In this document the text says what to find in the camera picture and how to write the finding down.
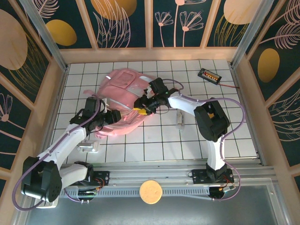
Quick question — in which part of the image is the pink backpack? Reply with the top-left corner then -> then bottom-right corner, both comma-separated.
84,68 -> 157,142

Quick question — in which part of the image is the small clear tube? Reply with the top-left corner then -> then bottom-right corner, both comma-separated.
175,111 -> 186,130

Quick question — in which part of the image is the small white plastic device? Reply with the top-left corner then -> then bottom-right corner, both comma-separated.
78,140 -> 101,153

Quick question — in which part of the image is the black battery box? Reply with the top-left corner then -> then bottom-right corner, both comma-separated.
197,67 -> 222,84

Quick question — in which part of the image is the round yellow sponge disc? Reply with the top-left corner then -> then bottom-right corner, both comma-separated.
140,180 -> 162,204

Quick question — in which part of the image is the grey metal shelf plate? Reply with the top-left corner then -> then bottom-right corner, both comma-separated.
23,185 -> 288,225

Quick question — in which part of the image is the white square alarm clock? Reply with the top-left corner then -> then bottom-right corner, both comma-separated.
35,198 -> 59,209

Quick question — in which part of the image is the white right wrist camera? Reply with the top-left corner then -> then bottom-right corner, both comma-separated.
142,84 -> 154,98

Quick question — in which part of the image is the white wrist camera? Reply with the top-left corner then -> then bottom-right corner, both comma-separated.
102,98 -> 111,113
142,84 -> 154,98

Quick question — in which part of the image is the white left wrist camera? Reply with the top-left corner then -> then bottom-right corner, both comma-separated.
102,98 -> 111,113

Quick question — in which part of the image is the aluminium side rail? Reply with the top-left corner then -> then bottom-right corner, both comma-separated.
37,64 -> 69,170
231,63 -> 267,166

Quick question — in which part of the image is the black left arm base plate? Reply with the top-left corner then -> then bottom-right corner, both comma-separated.
67,170 -> 110,187

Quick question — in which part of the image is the aluminium front rail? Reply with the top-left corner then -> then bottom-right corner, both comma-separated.
23,164 -> 278,188

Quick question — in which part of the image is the red wire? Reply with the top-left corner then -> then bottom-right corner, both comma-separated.
219,82 -> 240,89

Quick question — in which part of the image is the grey slotted cable duct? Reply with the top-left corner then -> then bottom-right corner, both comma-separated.
58,187 -> 211,198

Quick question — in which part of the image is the aluminium corner post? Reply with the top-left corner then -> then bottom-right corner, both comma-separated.
230,0 -> 275,68
19,0 -> 69,71

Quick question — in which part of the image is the black electronics module with wires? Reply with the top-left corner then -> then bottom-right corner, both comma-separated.
208,182 -> 236,202
77,186 -> 99,203

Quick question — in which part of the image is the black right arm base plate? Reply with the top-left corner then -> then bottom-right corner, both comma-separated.
191,168 -> 234,185

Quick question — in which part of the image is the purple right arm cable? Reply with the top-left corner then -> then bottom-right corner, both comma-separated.
163,79 -> 246,202

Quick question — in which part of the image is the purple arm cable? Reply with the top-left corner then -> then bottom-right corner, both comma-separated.
13,99 -> 106,210
163,79 -> 246,202

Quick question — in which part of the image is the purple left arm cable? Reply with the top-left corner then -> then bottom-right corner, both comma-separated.
13,99 -> 106,210

